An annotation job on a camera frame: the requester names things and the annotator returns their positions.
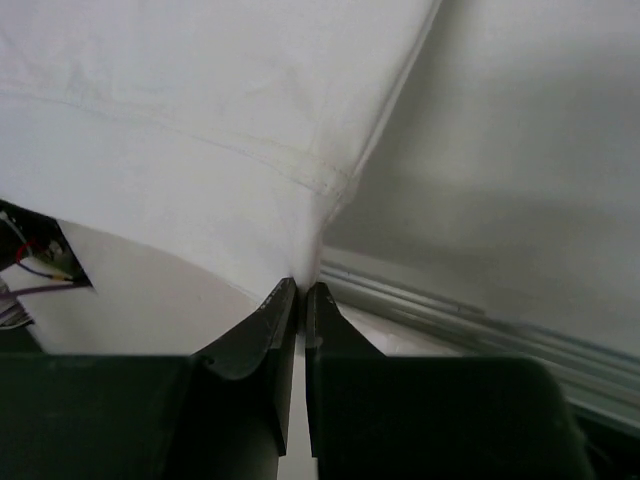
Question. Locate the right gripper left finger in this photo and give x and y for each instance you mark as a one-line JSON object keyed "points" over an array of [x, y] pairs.
{"points": [[259, 353]]}

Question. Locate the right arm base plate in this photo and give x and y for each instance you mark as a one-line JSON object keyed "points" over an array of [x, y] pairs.
{"points": [[36, 258]]}

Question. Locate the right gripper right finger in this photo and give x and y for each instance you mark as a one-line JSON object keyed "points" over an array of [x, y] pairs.
{"points": [[327, 331]]}

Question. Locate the white skirt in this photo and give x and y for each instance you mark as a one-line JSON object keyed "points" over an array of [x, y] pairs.
{"points": [[226, 133]]}

